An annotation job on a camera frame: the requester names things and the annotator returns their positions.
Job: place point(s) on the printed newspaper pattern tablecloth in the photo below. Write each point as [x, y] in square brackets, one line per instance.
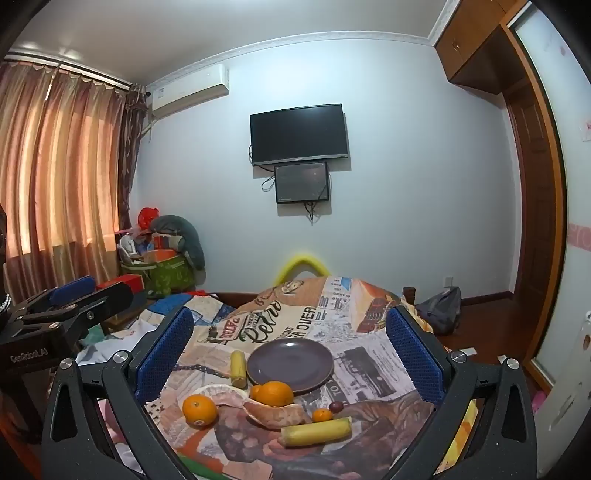
[295, 318]

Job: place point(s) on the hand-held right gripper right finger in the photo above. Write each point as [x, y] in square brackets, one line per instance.
[414, 357]

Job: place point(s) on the black wall television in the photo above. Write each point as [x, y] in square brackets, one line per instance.
[298, 134]

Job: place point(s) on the slice of raw meat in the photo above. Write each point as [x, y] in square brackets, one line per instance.
[277, 415]

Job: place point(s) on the grey backpack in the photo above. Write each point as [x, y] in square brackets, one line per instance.
[438, 309]

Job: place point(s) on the pink wall sticker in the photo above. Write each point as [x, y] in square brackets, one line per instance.
[579, 236]

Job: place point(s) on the red box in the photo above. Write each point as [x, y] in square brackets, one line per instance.
[122, 281]

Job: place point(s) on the small black wall screen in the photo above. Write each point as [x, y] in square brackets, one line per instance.
[301, 182]

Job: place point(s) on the medium orange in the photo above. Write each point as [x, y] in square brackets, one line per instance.
[199, 410]

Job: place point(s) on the white plastic bag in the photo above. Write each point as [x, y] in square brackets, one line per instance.
[129, 244]

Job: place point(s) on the red plastic bag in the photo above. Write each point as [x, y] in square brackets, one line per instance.
[147, 217]

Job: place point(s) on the large orange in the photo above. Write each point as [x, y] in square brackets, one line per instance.
[275, 393]

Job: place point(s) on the wooden door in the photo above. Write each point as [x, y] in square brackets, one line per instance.
[531, 207]

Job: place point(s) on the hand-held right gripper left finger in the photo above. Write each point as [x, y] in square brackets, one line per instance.
[165, 357]

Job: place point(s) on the corn cob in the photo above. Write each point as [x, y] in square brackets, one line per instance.
[316, 431]

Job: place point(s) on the yellow sugarcane piece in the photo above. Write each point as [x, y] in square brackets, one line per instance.
[238, 367]

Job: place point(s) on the white air conditioner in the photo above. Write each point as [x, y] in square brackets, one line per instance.
[189, 90]

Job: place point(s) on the grey plush toy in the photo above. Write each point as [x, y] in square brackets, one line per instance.
[180, 228]

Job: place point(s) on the curtain rail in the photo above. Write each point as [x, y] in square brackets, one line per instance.
[69, 70]

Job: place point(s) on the pink plastic item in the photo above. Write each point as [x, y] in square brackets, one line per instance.
[538, 402]

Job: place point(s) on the white wall socket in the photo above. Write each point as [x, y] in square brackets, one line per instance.
[447, 281]

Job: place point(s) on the white shell dish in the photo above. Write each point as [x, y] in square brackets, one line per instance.
[217, 393]

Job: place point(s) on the dark patterned curtain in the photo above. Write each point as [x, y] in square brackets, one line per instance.
[131, 152]

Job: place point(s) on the red grape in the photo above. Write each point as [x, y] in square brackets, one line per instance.
[337, 407]

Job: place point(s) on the dark purple plate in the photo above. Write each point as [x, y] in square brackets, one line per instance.
[290, 364]

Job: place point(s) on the small tangerine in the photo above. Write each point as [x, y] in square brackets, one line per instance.
[253, 392]
[322, 416]

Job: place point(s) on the green patterned bag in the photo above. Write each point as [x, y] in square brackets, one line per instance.
[168, 277]

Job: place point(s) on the white wall switch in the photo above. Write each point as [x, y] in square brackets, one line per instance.
[587, 130]

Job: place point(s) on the white appliance with stickers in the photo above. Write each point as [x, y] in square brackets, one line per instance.
[568, 383]

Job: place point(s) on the wooden overhead cabinet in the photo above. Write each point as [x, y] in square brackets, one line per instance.
[475, 41]

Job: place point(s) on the orange striped curtain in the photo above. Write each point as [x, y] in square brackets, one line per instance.
[60, 161]

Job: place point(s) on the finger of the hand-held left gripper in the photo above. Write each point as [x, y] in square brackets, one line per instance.
[108, 300]
[71, 288]

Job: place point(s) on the orange cardboard box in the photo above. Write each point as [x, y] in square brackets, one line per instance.
[159, 255]

